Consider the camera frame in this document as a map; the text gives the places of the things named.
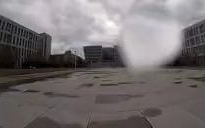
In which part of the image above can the dark glass building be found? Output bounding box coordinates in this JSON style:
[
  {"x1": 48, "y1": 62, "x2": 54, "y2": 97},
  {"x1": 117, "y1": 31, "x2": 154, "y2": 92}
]
[{"x1": 82, "y1": 45, "x2": 124, "y2": 68}]

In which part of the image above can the grey stone slab plaza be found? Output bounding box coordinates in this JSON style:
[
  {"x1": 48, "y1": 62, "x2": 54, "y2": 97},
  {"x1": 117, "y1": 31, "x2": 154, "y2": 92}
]
[{"x1": 0, "y1": 67, "x2": 205, "y2": 128}]

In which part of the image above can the low dark building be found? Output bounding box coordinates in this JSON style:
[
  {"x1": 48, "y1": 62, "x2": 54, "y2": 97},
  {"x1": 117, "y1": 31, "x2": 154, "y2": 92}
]
[{"x1": 48, "y1": 50, "x2": 86, "y2": 69}]

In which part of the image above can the dark raised kerb strip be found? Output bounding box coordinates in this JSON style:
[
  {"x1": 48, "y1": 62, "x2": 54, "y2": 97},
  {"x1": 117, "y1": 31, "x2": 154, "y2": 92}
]
[{"x1": 0, "y1": 69, "x2": 76, "y2": 92}]

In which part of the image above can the long grey office building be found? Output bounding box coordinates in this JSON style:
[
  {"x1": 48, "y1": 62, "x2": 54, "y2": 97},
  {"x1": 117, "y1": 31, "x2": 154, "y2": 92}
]
[{"x1": 0, "y1": 9, "x2": 53, "y2": 70}]

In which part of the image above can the pale grid-window building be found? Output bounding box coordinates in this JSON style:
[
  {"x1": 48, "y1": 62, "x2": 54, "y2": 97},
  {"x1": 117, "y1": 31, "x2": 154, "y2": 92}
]
[{"x1": 180, "y1": 15, "x2": 205, "y2": 67}]

